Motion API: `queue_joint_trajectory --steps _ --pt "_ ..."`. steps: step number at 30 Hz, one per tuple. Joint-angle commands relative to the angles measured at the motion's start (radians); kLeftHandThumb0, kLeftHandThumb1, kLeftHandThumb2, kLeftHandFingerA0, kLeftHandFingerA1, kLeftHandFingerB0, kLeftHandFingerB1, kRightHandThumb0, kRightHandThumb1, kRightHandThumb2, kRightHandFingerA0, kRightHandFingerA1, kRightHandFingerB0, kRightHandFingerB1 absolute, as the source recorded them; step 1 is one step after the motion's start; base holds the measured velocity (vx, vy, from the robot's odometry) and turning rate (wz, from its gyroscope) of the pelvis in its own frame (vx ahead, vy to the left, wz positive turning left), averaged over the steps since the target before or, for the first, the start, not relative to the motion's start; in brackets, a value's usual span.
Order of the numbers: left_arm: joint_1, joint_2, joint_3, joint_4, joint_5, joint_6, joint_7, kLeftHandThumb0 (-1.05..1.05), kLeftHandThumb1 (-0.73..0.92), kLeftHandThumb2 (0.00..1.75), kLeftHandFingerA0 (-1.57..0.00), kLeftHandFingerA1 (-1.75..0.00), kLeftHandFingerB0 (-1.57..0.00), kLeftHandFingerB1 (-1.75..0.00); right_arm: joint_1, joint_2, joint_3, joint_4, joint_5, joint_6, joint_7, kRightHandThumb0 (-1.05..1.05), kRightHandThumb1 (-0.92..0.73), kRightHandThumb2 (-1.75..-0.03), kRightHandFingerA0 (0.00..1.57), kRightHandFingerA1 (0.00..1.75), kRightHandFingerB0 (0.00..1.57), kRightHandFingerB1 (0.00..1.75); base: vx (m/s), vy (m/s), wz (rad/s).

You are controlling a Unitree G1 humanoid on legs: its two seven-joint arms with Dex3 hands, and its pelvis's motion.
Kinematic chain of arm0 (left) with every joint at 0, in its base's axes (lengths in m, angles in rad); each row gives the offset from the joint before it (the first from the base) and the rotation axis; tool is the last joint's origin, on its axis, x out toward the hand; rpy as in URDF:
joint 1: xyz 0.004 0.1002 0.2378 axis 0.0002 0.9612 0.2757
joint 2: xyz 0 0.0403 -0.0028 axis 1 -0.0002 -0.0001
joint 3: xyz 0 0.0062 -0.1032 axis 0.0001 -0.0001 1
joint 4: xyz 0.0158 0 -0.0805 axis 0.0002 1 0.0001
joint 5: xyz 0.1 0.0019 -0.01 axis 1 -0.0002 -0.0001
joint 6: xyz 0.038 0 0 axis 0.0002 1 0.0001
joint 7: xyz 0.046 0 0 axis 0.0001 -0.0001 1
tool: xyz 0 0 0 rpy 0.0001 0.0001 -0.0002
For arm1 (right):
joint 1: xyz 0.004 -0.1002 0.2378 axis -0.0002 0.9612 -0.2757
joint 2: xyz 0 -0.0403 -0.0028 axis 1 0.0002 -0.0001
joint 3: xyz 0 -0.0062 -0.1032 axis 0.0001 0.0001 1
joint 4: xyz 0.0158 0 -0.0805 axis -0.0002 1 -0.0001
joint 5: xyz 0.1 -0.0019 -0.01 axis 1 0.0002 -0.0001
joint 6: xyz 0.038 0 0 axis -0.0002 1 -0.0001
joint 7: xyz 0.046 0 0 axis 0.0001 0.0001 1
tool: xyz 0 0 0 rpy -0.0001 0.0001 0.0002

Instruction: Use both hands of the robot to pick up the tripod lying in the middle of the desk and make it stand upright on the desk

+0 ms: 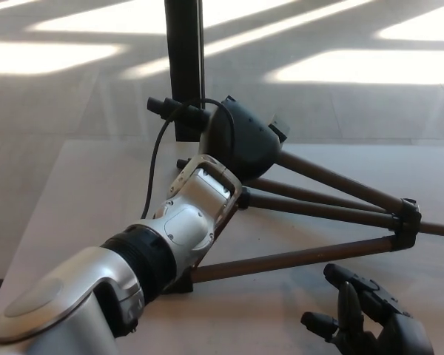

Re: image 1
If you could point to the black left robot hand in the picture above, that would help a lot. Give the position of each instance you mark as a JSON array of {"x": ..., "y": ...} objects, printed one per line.
[{"x": 248, "y": 144}]

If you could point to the black vertical post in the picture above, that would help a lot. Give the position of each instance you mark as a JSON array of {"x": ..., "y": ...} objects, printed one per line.
[{"x": 185, "y": 55}]

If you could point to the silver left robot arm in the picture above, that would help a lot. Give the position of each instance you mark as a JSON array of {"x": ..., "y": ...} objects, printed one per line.
[{"x": 77, "y": 288}]

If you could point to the brown and black camera tripod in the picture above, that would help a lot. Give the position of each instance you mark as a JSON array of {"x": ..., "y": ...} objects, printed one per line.
[{"x": 299, "y": 257}]

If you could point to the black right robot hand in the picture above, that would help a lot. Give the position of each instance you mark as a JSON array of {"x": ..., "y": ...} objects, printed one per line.
[{"x": 392, "y": 333}]

